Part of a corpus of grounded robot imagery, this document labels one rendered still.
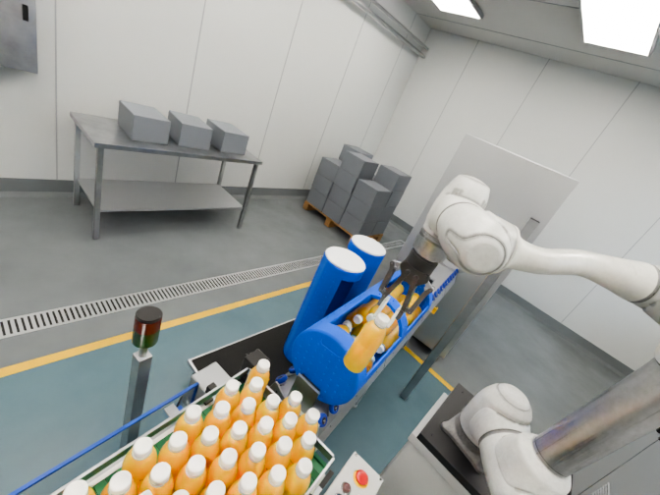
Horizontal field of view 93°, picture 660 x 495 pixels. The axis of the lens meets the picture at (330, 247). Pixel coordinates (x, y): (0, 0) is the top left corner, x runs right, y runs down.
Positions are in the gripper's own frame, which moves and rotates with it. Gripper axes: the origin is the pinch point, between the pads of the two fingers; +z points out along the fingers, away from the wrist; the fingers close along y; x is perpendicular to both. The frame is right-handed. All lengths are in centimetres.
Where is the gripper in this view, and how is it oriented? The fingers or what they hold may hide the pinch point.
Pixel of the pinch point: (387, 311)
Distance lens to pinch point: 92.2
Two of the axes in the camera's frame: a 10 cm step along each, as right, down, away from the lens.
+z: -4.1, 8.1, 4.2
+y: -7.4, -5.6, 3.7
